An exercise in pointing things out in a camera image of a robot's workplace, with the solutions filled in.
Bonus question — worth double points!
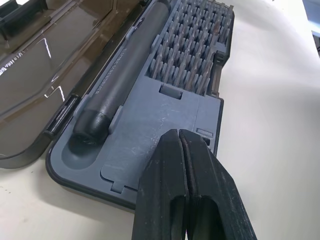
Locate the black electric screwdriver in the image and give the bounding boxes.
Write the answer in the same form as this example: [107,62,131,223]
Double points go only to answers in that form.
[74,0,173,141]

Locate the smoky transparent case lid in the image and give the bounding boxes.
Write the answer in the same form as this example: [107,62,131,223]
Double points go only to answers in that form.
[0,0,157,169]

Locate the grey screwdriver bit case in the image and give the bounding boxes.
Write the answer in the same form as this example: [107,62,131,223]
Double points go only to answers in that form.
[44,0,236,211]

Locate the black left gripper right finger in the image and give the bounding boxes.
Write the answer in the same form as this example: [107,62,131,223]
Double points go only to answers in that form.
[178,128,258,240]

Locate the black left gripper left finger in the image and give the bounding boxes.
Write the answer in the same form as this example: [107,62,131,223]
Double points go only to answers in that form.
[131,128,191,240]

